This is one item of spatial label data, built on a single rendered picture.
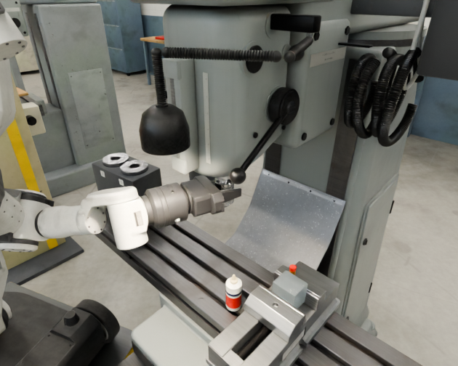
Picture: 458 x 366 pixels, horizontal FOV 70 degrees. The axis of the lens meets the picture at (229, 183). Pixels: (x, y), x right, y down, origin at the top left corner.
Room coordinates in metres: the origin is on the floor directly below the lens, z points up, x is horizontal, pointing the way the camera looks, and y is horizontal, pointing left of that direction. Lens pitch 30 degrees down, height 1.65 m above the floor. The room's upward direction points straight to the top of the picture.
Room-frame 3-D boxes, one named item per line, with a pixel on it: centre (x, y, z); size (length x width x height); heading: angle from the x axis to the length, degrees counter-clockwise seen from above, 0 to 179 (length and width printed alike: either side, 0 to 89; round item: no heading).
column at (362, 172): (1.12, -0.41, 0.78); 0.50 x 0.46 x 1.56; 137
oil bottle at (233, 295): (0.58, -0.01, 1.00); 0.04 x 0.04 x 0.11
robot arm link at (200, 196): (0.62, 0.09, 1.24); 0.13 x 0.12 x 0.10; 29
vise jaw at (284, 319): (0.49, -0.10, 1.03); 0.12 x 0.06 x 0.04; 46
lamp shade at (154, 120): (0.45, 0.09, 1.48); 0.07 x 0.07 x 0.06
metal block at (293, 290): (0.53, -0.14, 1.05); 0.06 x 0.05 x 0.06; 46
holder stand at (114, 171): (1.01, 0.36, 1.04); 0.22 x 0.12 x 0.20; 54
